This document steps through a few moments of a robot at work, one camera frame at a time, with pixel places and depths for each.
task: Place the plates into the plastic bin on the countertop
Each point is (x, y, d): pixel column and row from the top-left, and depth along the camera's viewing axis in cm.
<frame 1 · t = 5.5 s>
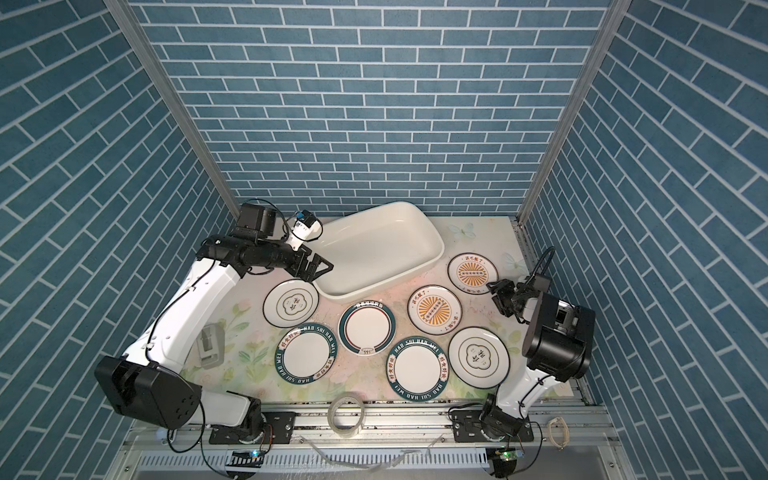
left hand: (320, 257, 76), fingers open
right hand: (490, 285, 97), fingers open
white plastic bin: (372, 247, 111), point 3 cm above the table
orange sunburst plate far right: (469, 273, 107), on the table
orange sunburst plate middle: (434, 310, 97), on the table
white cloud-pattern plate right: (479, 357, 87), on the table
white cloud-pattern plate left: (290, 303, 98), on the table
green red rimmed plate: (367, 328, 93), on the table
green rimmed plate left: (306, 354, 86), on the table
green rimmed plate right: (418, 368, 85), on the table

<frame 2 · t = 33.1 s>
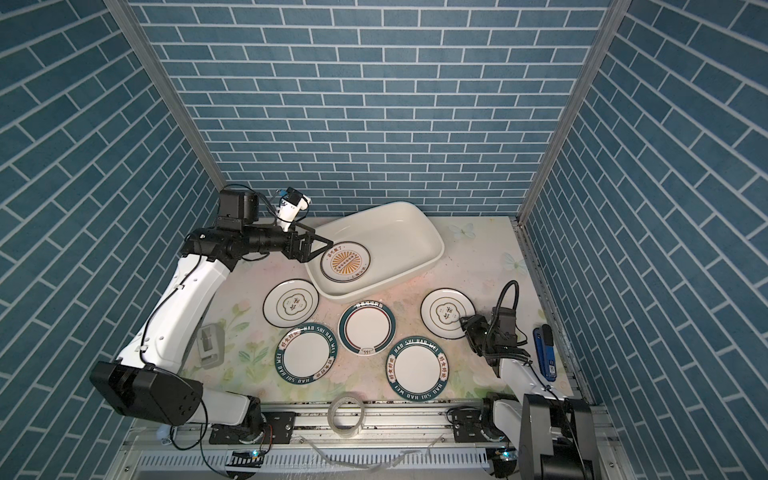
left hand: (321, 237, 71), fingers open
right hand: (459, 319, 90), fingers open
orange sunburst plate middle: (345, 262, 107), point 2 cm above the table
white cloud-pattern plate right: (441, 312, 96), on the table
blue black stapler: (544, 340, 87), point 5 cm above the table
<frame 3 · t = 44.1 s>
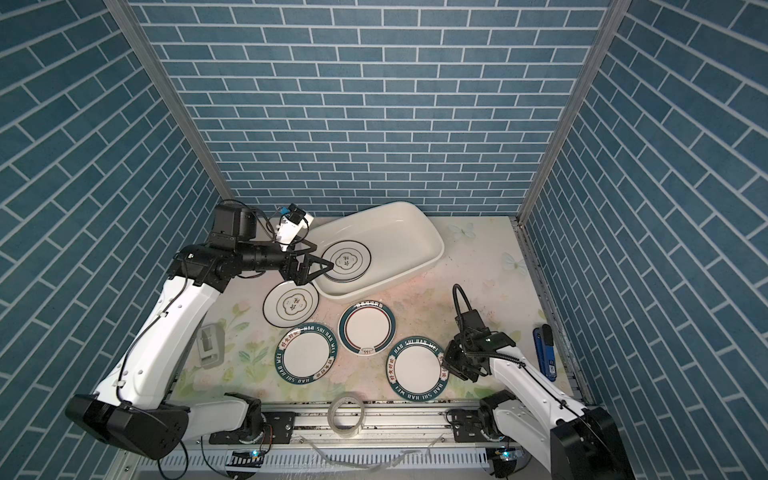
left hand: (321, 255, 67), fingers open
right hand: (440, 361, 83), fingers open
white cloud-pattern plate right: (350, 258, 107), point 3 cm above the table
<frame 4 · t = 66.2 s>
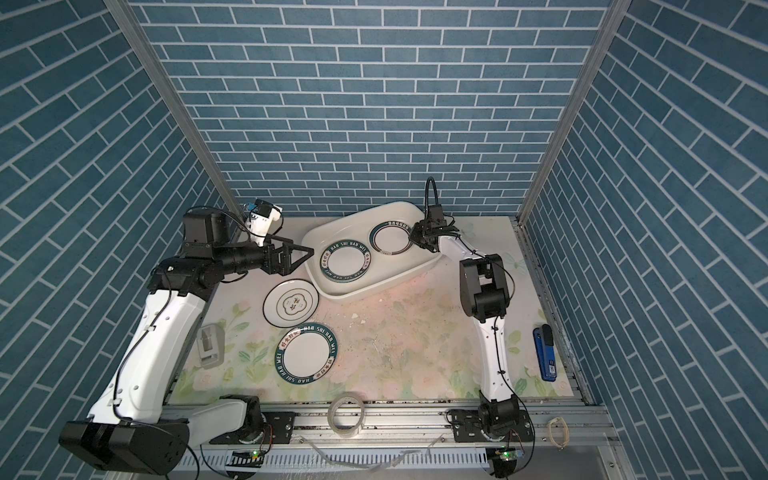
left hand: (300, 247, 68), fingers open
right hand: (408, 232, 108), fingers closed
green red rimmed plate: (390, 237, 118), on the table
green rimmed plate right: (346, 261, 107), point 2 cm above the table
